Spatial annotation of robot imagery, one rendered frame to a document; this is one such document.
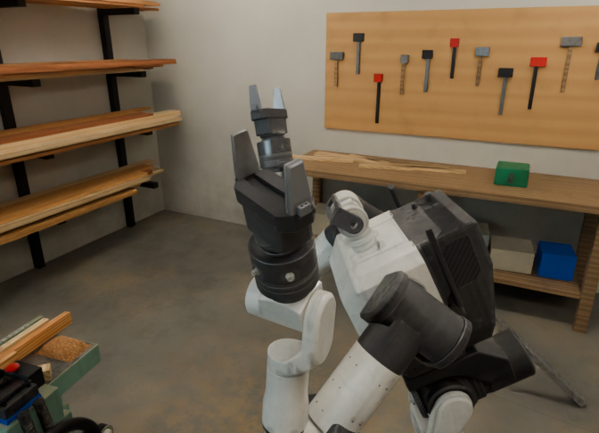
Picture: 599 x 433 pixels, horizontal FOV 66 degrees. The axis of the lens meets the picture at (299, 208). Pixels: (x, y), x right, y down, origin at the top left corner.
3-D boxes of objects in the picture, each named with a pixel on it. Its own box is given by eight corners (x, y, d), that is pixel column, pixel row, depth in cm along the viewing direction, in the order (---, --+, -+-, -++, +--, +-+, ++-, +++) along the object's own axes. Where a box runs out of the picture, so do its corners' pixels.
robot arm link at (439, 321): (407, 374, 82) (454, 312, 82) (419, 393, 73) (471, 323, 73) (355, 334, 82) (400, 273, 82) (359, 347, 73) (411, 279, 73)
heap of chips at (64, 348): (69, 363, 128) (68, 354, 127) (35, 354, 131) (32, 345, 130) (92, 345, 135) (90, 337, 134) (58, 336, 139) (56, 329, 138)
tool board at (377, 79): (599, 151, 307) (632, 4, 276) (323, 127, 390) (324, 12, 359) (598, 150, 311) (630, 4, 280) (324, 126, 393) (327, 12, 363)
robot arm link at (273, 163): (280, 155, 127) (286, 196, 128) (246, 159, 121) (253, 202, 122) (304, 151, 118) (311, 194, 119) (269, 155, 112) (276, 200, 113)
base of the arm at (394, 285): (422, 359, 86) (460, 311, 85) (437, 388, 73) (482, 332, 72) (356, 310, 86) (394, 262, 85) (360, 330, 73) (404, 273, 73)
